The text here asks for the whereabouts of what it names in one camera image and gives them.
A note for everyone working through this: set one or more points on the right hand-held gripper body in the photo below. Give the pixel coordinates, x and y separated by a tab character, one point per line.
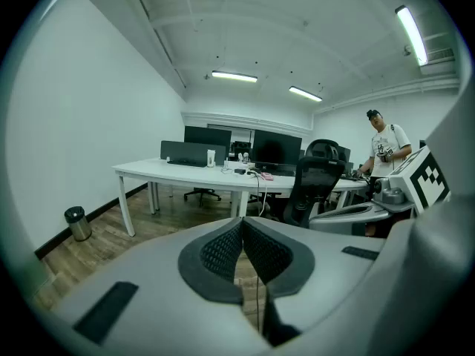
415	184

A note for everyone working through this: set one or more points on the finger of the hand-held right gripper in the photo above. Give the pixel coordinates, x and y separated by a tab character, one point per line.
334	223

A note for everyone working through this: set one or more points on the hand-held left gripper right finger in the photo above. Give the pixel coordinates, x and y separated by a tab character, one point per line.
334	269

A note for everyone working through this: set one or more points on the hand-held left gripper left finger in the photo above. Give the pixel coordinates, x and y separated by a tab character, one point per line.
148	295

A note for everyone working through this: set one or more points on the black office chair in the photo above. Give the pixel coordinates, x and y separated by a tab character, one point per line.
315	176
202	193

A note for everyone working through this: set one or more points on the pink packet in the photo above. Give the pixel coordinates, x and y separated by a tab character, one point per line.
267	177

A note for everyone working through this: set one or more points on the black computer monitor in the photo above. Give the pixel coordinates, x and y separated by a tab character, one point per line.
276	147

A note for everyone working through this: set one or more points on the black power adapter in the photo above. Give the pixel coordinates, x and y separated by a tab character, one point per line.
240	171

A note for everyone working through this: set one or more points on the white table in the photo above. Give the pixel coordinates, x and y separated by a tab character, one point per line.
178	173

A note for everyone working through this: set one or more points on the ceiling air vent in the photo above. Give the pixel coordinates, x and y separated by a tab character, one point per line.
441	55

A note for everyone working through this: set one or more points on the fluorescent ceiling light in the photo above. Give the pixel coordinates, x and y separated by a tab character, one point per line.
53	3
234	76
412	35
305	93

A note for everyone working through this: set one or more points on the black keyboard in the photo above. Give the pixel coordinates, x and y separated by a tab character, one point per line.
185	162

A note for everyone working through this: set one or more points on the clear plastic cup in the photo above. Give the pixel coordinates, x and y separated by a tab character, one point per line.
211	158

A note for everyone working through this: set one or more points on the left black monitor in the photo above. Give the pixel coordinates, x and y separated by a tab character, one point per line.
185	150

